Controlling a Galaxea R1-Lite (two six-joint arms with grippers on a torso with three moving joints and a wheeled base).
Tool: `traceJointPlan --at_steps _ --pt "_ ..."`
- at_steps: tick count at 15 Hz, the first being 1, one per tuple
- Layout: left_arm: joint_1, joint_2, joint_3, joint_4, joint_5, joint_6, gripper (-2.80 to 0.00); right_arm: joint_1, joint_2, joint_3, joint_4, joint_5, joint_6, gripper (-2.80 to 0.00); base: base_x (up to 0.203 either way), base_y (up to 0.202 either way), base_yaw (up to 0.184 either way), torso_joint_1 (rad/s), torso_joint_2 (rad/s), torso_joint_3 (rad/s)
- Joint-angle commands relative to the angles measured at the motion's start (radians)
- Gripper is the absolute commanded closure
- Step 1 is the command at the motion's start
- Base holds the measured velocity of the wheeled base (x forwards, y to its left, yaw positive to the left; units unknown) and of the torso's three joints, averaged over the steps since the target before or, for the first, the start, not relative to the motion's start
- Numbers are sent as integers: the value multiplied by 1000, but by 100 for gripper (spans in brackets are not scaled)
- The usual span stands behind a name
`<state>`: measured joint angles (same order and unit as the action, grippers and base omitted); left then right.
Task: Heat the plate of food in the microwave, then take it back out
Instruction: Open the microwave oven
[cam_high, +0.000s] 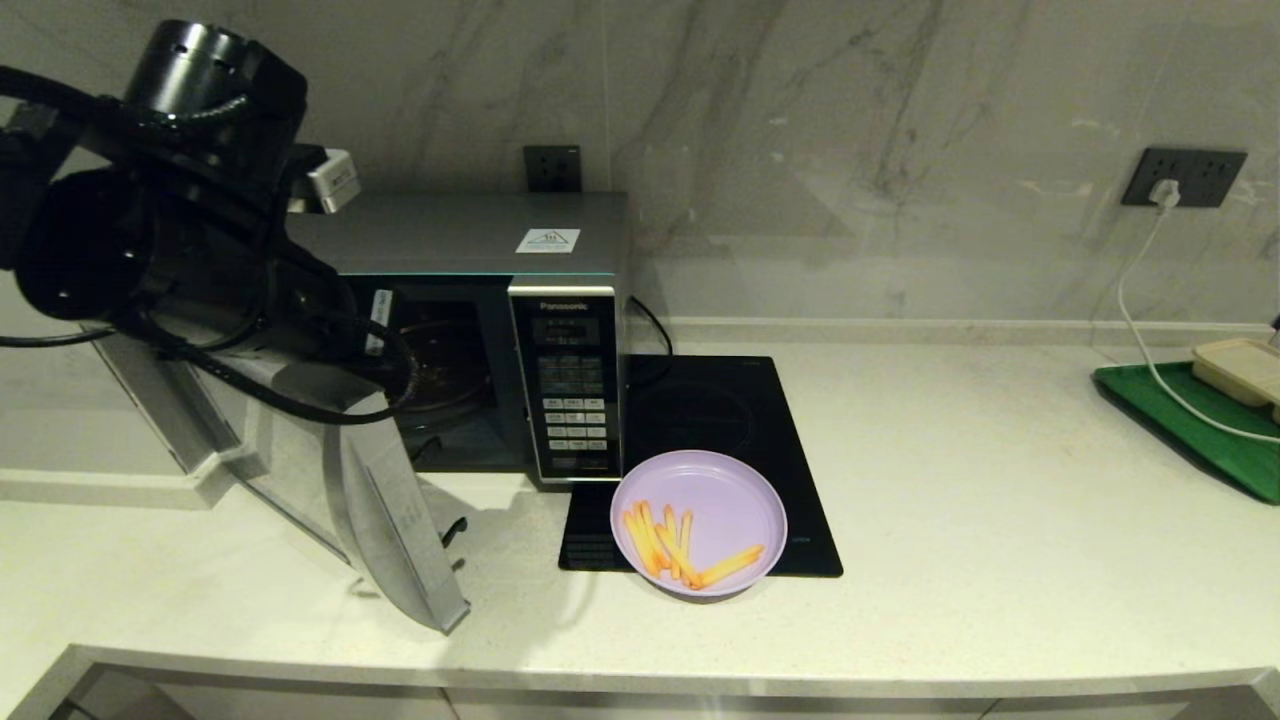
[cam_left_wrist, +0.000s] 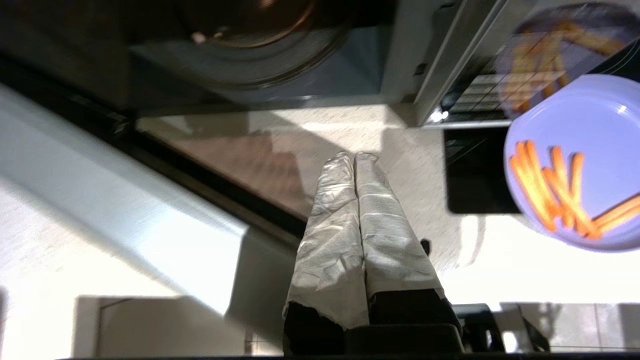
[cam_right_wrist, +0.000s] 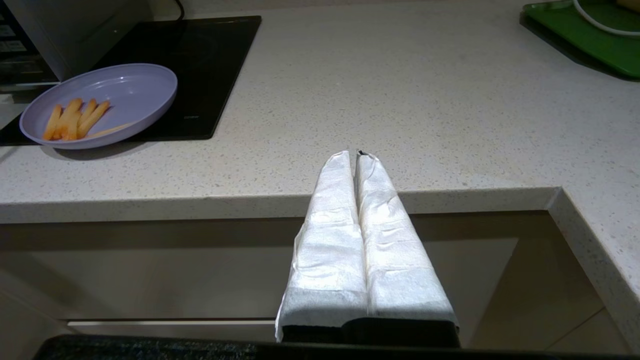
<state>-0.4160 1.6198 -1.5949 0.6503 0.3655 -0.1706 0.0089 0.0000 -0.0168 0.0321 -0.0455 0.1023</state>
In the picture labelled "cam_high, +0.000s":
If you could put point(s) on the purple plate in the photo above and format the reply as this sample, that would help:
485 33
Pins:
730 500

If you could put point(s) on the white power plug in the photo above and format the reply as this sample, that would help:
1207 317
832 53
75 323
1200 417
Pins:
1166 192

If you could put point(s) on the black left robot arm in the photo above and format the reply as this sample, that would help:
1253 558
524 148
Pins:
120 240

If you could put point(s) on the small black wall socket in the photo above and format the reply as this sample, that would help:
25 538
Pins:
552 168

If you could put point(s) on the beige cabinet door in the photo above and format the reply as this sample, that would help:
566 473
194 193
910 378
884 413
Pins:
1120 708
700 708
250 705

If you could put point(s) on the glass microwave turntable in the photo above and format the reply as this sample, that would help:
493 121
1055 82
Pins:
450 365

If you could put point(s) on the beige lidded container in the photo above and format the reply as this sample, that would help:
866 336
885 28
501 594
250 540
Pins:
1240 368

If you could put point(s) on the wide black wall socket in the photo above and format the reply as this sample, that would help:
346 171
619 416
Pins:
1205 170

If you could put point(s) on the black glass microwave door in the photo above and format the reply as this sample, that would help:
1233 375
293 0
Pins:
330 480

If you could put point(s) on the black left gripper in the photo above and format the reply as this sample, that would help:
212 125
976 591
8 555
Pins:
345 315

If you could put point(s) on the white warning sticker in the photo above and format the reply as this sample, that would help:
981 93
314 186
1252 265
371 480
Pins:
547 240

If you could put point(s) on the black induction cooktop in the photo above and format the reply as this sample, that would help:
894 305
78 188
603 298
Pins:
790 420

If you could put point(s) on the green tray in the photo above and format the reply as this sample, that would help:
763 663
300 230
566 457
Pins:
1200 440

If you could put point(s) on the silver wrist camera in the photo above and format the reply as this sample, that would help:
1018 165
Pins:
333 180

